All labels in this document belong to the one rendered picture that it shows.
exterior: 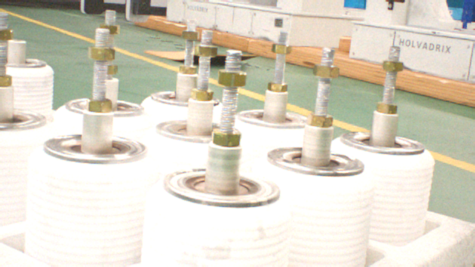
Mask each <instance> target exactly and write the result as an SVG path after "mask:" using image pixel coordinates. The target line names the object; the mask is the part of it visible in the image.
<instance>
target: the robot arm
mask: <svg viewBox="0 0 475 267"><path fill-rule="evenodd" d="M103 7H104V0H81V11H82V12H83V13H84V14H89V15H101V14H102V13H103ZM150 9H151V0H125V19H126V20H127V21H129V22H146V21H147V20H148V14H149V12H150Z"/></svg>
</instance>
